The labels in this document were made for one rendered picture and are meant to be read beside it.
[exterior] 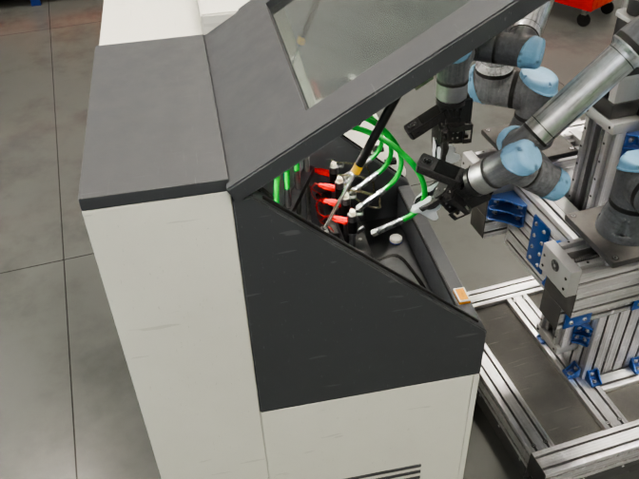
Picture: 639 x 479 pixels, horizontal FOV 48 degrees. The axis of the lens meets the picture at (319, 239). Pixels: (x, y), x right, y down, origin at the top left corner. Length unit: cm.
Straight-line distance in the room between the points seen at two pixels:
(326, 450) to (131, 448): 103
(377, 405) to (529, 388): 92
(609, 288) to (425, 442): 66
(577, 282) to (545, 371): 82
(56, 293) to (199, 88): 204
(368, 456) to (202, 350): 66
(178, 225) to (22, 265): 242
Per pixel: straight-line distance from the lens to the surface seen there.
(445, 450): 219
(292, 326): 165
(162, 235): 145
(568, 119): 174
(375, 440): 206
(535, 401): 270
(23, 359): 332
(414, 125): 179
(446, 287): 195
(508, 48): 179
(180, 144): 150
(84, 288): 356
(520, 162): 155
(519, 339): 288
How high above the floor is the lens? 226
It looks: 39 degrees down
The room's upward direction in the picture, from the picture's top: 2 degrees counter-clockwise
